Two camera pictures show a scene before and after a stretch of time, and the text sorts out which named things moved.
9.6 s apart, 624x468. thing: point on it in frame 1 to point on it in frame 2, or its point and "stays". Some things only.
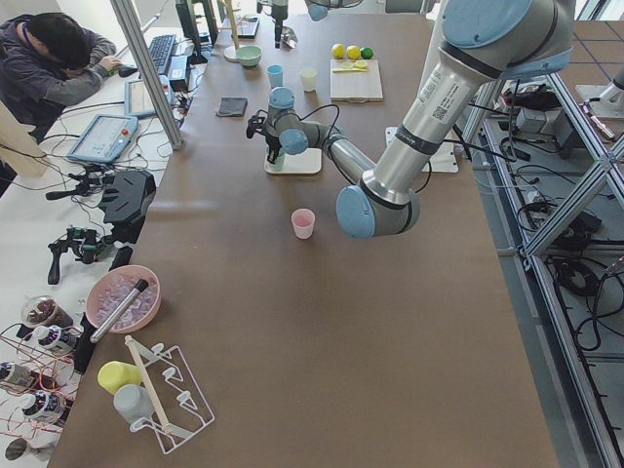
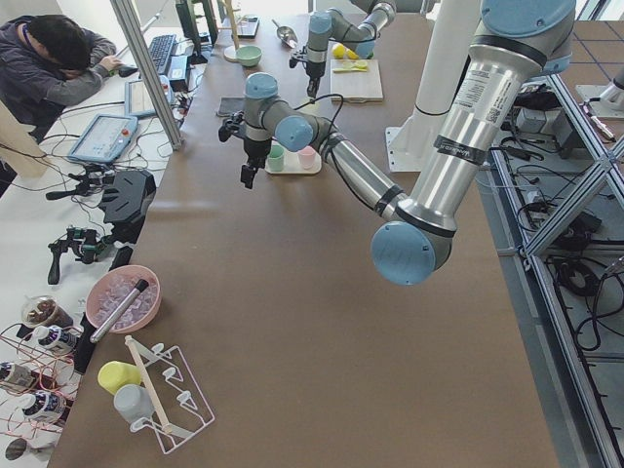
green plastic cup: [280, 160] stays
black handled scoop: [140, 287] stays
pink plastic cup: [303, 219] to [307, 156]
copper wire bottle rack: [38, 379] stays
